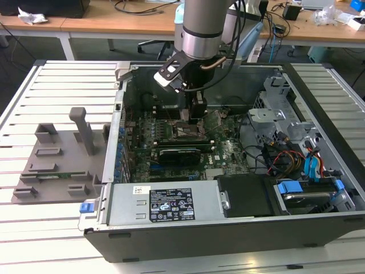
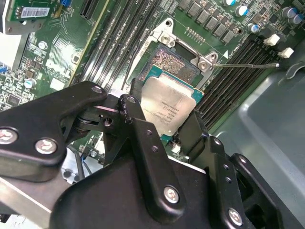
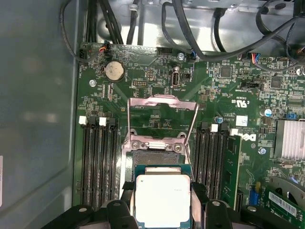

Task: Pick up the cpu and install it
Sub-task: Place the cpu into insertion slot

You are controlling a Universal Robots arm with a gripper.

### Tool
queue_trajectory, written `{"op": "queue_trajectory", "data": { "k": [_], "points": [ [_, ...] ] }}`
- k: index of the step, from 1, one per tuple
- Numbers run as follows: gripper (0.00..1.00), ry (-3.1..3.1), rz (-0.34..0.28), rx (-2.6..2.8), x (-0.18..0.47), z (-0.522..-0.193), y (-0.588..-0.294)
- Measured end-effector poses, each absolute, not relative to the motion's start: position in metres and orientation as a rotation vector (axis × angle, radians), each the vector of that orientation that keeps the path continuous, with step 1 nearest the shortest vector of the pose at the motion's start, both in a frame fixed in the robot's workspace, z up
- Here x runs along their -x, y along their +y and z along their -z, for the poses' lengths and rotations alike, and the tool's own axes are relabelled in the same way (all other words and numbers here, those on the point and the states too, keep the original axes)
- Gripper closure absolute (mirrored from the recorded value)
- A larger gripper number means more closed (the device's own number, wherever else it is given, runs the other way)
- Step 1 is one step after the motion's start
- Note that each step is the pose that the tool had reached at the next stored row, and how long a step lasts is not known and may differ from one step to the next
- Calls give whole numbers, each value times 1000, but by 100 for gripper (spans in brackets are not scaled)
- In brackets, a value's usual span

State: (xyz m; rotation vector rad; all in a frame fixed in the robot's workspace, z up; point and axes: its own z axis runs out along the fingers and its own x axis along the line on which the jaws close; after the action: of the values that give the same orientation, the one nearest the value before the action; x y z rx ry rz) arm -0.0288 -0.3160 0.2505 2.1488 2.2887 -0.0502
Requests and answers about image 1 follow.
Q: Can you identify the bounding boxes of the clear plastic bags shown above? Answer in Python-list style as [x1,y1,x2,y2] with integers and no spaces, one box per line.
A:
[313,5,347,27]

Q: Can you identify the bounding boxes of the black open PC case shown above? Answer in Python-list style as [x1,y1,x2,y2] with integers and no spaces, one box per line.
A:
[77,61,365,263]

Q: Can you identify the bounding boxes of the silver power supply with label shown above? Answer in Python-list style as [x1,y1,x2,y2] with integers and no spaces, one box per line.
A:
[107,182,226,228]

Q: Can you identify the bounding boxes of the hard disk in blue carrier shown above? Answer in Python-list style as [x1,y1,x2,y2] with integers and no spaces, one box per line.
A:
[275,179,344,215]

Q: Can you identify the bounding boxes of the green motherboard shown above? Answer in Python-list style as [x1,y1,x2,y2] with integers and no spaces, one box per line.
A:
[122,108,252,183]

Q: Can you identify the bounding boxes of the silver chipset heatsink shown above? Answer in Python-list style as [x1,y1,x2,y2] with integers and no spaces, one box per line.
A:
[205,168,226,180]

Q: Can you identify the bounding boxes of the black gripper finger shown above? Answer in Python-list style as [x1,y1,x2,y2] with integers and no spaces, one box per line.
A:
[189,98,208,126]

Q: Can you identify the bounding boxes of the black office chair base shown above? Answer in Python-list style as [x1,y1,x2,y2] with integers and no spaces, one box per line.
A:
[137,39,175,61]

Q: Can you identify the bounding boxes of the large black box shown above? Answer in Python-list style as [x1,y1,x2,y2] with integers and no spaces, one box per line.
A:
[0,0,91,18]

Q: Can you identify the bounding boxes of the teal bin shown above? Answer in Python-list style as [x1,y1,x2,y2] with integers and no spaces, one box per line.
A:
[307,45,333,64]

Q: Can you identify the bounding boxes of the black plastic shroud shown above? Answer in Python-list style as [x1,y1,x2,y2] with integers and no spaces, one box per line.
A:
[213,174,279,217]

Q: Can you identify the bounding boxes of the grey parts rack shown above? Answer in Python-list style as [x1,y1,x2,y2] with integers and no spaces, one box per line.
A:
[10,107,112,205]

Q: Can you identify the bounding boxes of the black graphics card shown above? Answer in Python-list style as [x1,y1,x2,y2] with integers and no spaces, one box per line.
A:
[158,147,202,166]

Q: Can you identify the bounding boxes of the red and yellow wire bundle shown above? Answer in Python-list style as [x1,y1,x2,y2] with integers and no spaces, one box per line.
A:
[270,150,305,174]

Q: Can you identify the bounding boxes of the white box with black inlay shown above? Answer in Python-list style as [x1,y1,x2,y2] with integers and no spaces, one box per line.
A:
[346,15,365,31]

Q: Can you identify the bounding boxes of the green RAM stick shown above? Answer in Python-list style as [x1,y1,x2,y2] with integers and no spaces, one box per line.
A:
[36,174,74,180]

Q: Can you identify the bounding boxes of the small black box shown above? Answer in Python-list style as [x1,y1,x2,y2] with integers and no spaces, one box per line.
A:
[282,3,302,21]

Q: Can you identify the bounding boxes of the crumpled white paper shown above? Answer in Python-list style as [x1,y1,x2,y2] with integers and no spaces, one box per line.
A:
[17,6,50,25]

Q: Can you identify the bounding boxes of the flat grey device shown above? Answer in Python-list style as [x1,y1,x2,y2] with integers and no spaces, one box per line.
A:
[301,0,335,9]

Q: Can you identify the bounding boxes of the metal socket cover frame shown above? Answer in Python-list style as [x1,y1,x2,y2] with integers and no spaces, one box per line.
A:
[206,109,222,134]

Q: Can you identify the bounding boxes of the silver metal drive cage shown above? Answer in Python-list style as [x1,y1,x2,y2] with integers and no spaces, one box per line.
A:
[246,74,323,149]

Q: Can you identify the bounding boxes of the black wire bundle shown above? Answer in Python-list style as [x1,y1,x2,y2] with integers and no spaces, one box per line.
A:
[236,112,290,175]

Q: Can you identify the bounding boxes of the pale blue flat wire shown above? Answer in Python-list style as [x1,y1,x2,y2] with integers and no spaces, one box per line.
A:
[303,155,321,183]

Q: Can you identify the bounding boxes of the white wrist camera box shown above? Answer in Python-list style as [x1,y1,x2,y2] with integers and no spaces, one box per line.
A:
[153,58,183,88]

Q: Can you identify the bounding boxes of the black CPU socket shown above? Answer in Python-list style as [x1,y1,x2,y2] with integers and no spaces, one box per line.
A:
[171,119,206,140]

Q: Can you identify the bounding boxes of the wooden desk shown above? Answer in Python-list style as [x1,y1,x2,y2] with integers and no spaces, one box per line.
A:
[261,0,365,48]
[0,0,179,61]

